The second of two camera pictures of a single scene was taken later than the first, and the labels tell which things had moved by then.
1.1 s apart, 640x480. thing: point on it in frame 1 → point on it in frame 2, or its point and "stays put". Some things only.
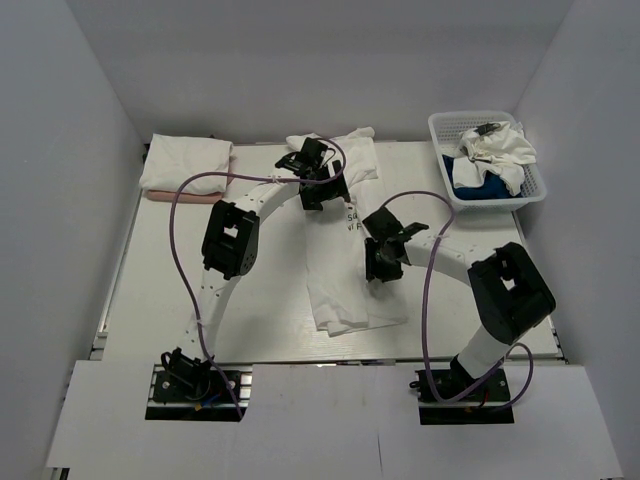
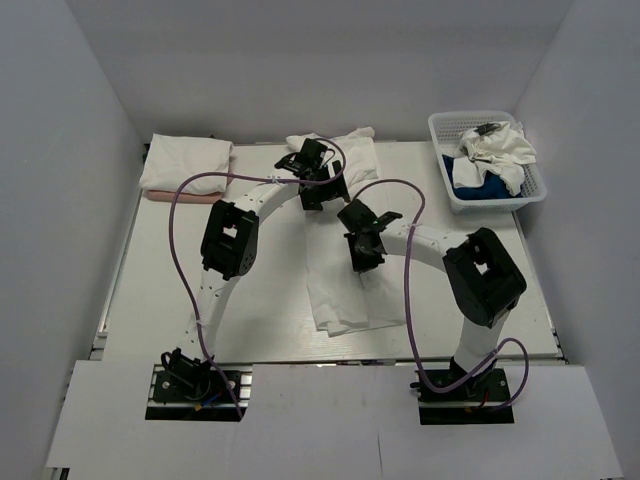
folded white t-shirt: [170, 159] stays put
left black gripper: [334, 188] stays put
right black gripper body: [378, 263] → [362, 259]
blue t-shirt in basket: [493, 187] stays put
